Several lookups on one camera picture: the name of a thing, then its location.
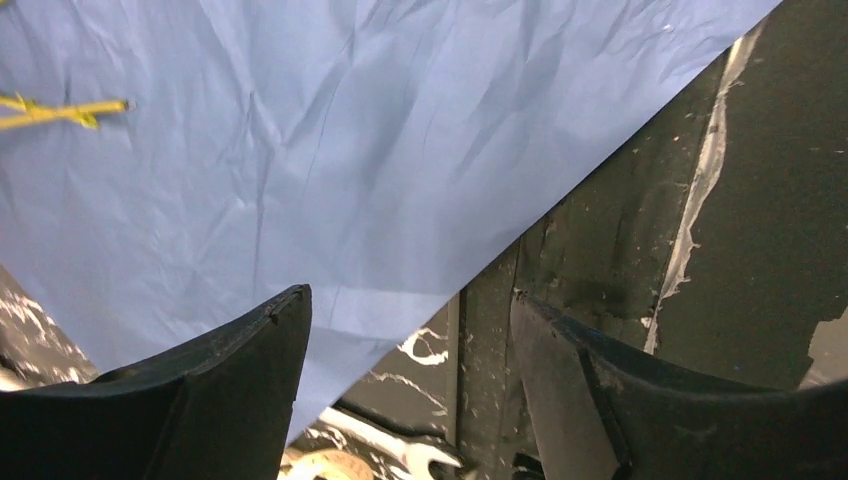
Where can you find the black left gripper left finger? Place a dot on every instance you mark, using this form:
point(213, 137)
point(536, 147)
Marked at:
point(216, 407)

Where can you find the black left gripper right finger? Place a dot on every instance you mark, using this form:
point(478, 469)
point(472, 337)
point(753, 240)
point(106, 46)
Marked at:
point(602, 409)

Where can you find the blue wrapping paper sheet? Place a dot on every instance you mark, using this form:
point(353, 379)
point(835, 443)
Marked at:
point(383, 152)

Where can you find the brown pink fake flower bunch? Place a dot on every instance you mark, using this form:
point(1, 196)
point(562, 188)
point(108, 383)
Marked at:
point(28, 112)

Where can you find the cream printed ribbon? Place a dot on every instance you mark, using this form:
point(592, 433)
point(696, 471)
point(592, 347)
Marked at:
point(329, 464)

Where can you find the silver open-end wrench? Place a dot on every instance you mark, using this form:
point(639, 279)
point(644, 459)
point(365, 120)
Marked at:
point(415, 454)

